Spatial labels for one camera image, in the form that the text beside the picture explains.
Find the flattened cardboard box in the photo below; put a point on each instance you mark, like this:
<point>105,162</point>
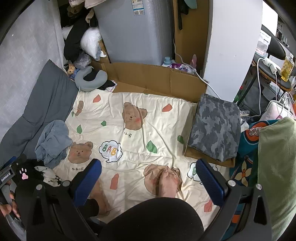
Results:
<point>150,76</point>

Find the person's left forearm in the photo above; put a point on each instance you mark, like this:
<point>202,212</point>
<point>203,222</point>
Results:
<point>27,168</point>

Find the white detergent bottle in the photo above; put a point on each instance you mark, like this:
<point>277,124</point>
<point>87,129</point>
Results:
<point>167,61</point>

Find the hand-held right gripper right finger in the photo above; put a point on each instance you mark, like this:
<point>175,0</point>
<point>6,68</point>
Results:
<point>208,180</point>

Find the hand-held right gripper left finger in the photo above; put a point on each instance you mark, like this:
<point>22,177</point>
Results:
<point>89,180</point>

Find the small plush bear doll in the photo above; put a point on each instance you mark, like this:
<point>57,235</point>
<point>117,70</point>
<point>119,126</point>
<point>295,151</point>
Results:
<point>70,68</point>

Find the yellow clear bottle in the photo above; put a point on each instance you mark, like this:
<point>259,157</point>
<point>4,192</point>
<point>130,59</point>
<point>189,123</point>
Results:
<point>286,69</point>

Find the teal flower patterned blanket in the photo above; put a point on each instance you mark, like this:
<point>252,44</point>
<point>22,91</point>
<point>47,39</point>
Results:
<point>245,166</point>

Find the folded grey camouflage garment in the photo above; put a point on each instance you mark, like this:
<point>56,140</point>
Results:
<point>212,127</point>

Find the green fleece blanket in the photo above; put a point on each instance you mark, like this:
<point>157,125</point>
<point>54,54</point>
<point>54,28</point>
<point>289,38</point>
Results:
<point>277,173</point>

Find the folded brown garment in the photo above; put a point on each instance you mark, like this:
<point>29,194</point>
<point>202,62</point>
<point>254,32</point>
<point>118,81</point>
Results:
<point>203,159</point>

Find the clear plastic bag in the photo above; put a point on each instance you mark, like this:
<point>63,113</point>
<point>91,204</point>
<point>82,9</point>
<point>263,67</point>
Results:
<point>82,60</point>

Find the black and white fluffy garment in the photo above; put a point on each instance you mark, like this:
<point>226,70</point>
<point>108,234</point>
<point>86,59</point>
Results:
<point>49,177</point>

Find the white plastic bag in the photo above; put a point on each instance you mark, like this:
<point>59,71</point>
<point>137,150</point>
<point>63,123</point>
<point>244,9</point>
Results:
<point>90,41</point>

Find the pile of black clothes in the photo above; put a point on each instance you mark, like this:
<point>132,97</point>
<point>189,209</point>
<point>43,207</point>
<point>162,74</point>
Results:
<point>74,39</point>

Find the person's bare foot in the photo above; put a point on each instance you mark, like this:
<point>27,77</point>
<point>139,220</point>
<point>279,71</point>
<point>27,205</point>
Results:
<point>167,185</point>

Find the grey neck pillow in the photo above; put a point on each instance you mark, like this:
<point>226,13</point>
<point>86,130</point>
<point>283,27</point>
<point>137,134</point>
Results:
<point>79,81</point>

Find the floral printed cloth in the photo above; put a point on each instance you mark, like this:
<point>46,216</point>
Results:
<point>111,84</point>

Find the tall cardboard sheet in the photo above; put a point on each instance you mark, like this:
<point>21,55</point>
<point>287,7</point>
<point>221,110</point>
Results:
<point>194,34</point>

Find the person's left hand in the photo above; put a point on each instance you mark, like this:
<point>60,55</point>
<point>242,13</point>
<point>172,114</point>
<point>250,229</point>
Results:
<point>7,209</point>

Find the black chair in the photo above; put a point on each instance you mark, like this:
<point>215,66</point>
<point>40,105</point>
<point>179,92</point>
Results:
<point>275,44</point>

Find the white power strip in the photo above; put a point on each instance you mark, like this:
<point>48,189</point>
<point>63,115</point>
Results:
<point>269,63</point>

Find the cream bear printed blanket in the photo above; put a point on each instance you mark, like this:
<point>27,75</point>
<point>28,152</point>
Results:
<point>138,143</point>

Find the black cloth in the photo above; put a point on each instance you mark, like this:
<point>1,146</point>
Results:
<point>92,75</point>

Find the light blue denim pants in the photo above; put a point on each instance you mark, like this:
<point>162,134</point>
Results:
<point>53,143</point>

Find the pink white case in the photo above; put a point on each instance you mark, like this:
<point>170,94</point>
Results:
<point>275,111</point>

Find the purple packet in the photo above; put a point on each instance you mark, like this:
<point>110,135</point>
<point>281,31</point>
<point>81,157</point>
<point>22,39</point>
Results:
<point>182,67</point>

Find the grey wrapped appliance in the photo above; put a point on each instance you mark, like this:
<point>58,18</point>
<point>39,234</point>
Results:
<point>134,34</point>

